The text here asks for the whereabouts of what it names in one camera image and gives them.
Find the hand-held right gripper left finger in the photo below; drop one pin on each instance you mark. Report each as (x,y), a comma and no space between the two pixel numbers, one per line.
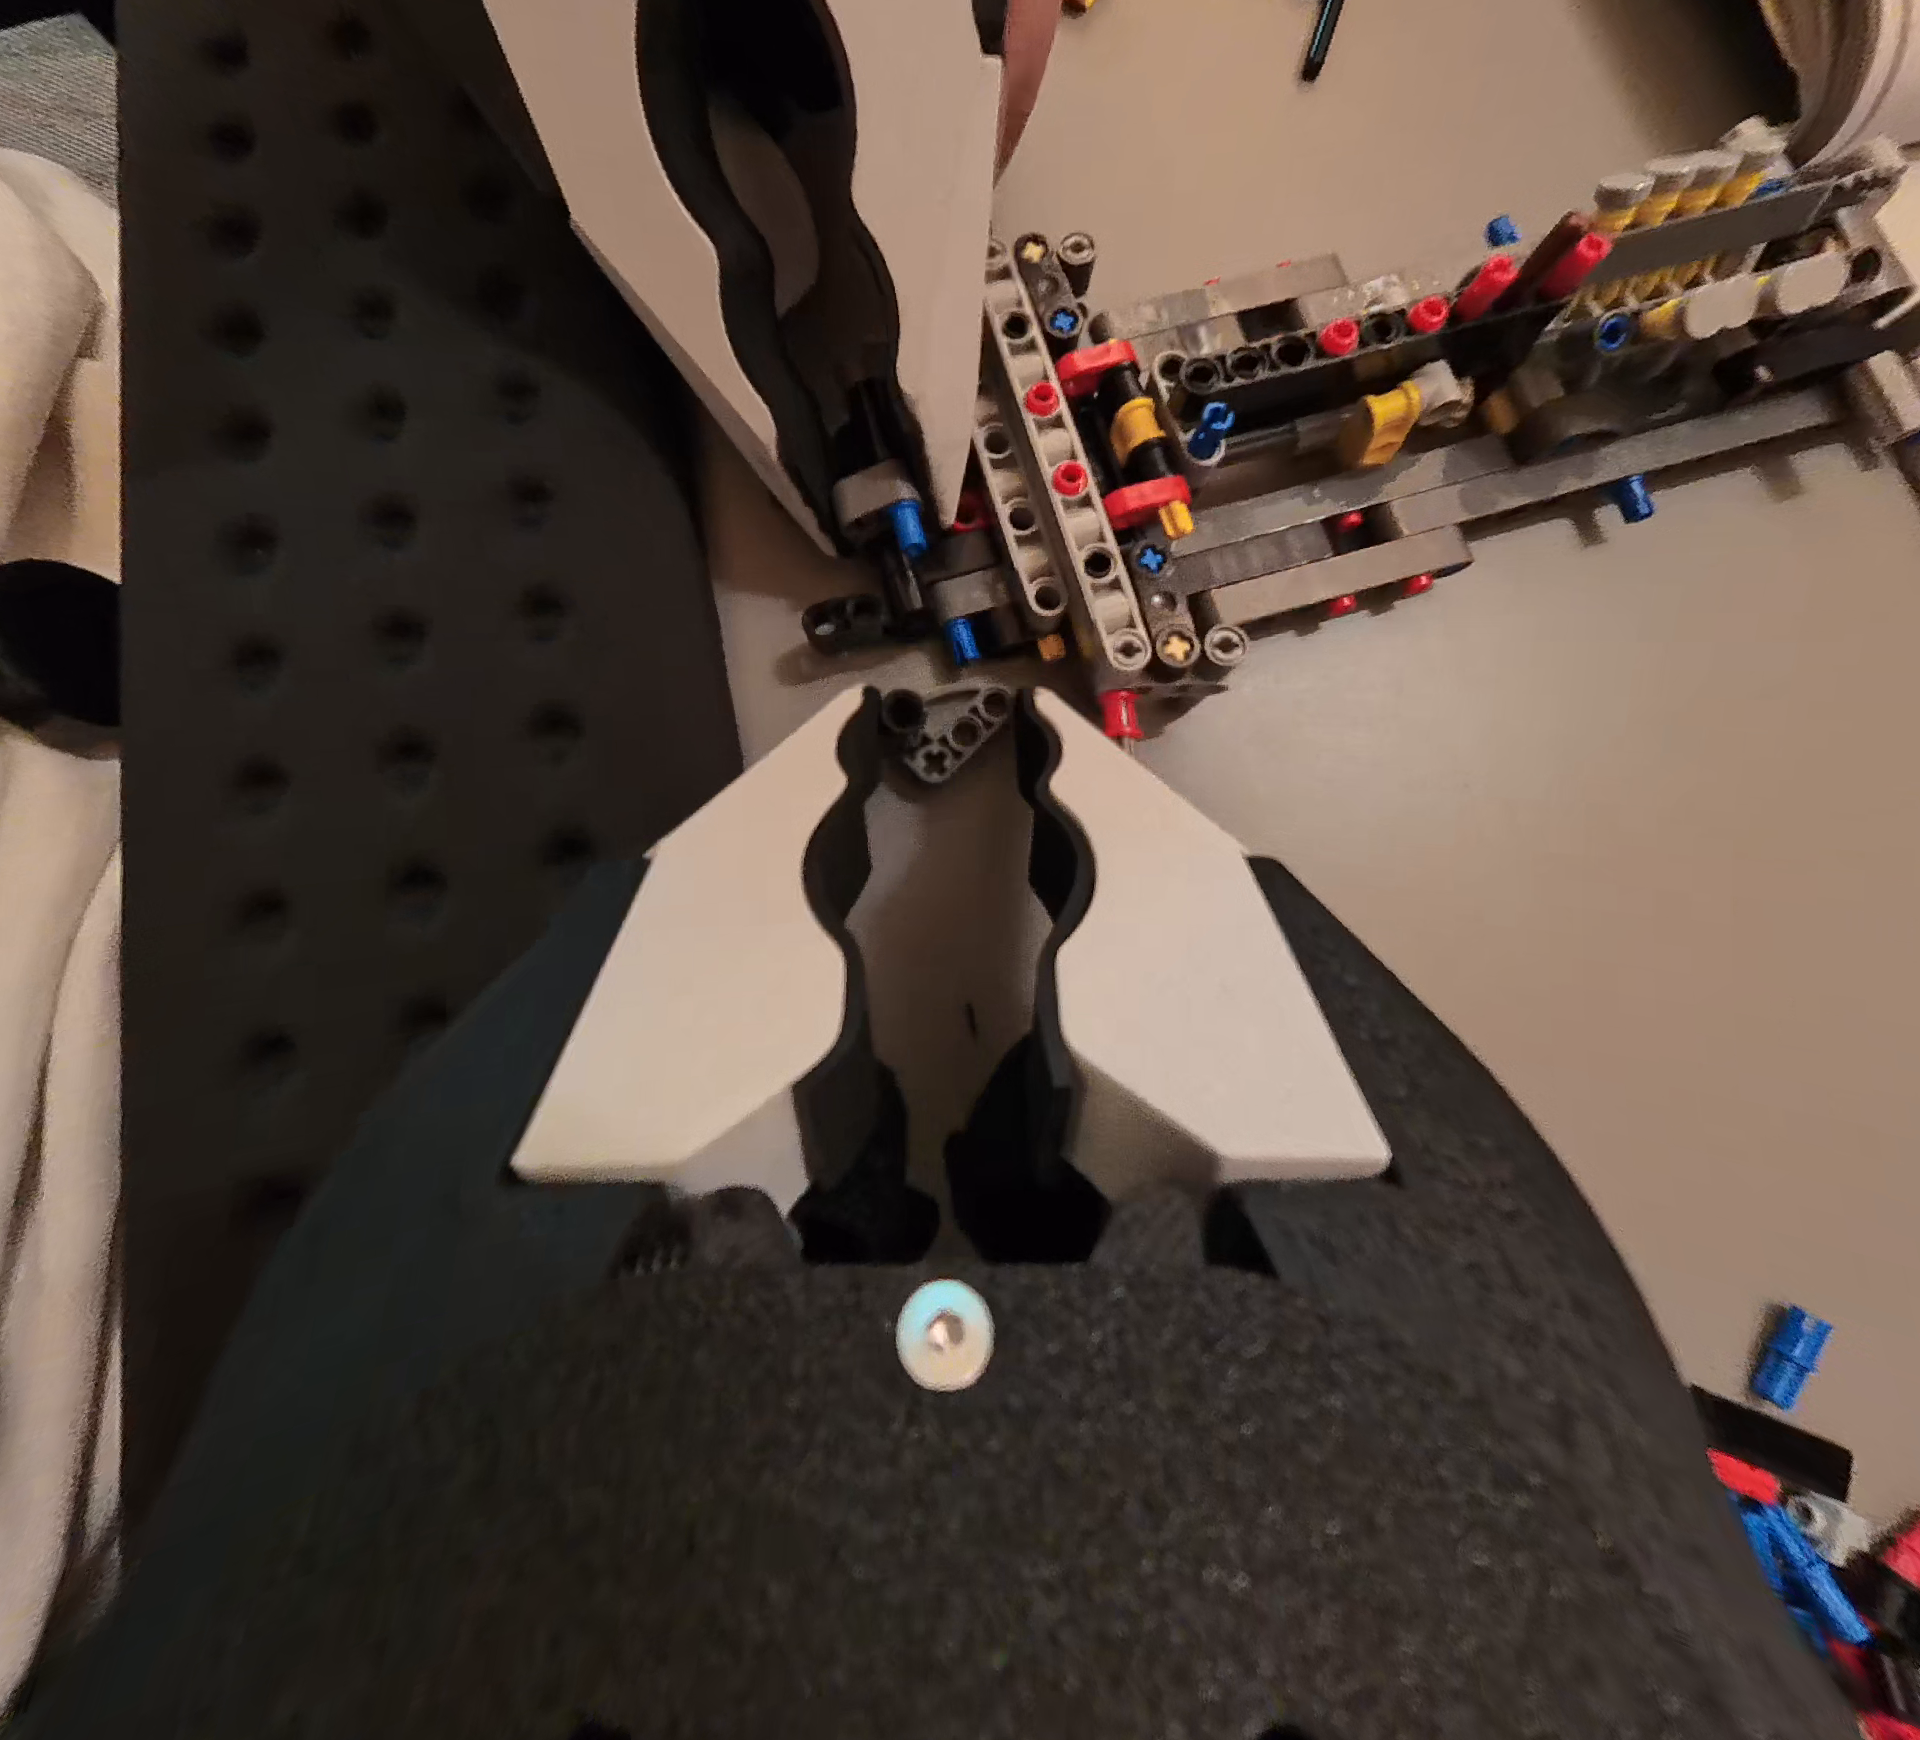
(677,1022)

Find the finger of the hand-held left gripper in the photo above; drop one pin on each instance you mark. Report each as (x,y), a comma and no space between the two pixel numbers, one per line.
(571,45)
(900,45)

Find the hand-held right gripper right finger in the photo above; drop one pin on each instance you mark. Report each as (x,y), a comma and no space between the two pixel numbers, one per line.
(1202,1022)

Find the dark grey lego connector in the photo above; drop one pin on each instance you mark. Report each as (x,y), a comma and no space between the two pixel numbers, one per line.
(953,737)

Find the grey lego car chassis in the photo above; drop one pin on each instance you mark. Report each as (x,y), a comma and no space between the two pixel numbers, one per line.
(1320,504)

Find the pile of small lego pieces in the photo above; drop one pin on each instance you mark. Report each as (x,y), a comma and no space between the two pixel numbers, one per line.
(1801,1577)

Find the black dotted pad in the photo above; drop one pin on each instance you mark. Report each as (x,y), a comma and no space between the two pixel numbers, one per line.
(376,570)

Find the black round disc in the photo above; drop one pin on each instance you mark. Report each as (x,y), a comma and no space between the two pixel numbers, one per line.
(39,639)

